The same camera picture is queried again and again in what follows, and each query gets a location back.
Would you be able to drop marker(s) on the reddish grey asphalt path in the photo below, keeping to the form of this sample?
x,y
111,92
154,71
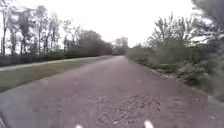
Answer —
x,y
113,86

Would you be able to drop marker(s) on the row of trees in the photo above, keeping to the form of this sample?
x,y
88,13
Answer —
x,y
50,36

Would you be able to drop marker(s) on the robot's own part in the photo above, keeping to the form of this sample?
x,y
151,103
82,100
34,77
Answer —
x,y
79,126
148,124

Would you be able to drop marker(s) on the bushes and trees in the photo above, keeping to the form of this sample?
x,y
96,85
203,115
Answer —
x,y
186,50

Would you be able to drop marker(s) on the grass strip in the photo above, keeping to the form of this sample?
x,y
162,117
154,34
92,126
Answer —
x,y
30,74

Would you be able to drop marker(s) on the dark hedge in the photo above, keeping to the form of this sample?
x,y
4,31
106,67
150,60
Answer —
x,y
26,58

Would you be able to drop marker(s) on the grey road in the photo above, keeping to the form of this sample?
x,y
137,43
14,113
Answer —
x,y
23,65

